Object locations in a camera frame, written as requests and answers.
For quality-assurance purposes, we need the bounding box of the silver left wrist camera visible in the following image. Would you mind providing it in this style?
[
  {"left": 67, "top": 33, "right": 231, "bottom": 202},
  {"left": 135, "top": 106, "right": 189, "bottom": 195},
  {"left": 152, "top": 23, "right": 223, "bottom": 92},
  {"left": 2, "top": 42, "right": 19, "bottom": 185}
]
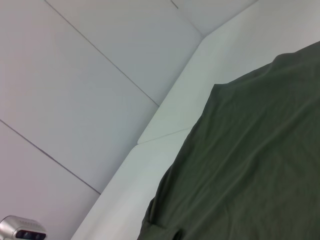
[{"left": 0, "top": 215, "right": 48, "bottom": 240}]

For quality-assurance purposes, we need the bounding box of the dark green FREE! t-shirt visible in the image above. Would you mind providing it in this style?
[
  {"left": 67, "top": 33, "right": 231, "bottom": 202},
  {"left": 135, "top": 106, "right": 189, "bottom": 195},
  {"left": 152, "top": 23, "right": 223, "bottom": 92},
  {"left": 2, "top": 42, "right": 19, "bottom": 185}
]
[{"left": 138, "top": 41, "right": 320, "bottom": 240}]

